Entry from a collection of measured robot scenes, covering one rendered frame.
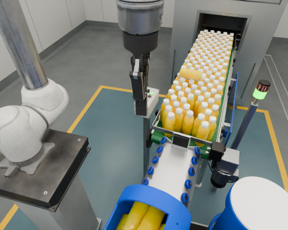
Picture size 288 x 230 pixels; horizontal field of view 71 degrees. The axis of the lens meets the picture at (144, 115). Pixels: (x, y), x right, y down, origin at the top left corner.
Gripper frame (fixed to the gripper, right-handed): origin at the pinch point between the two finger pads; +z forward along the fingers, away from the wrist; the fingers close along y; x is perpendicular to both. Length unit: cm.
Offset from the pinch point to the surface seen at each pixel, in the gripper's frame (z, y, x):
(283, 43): 151, 443, -229
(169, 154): 62, 31, -10
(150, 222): 39.3, -15.6, -5.8
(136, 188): 33.4, -7.2, 0.6
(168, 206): 32.6, -11.9, -11.2
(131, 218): 42.3, -14.5, 1.2
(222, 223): 68, 0, -38
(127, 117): 155, 151, 51
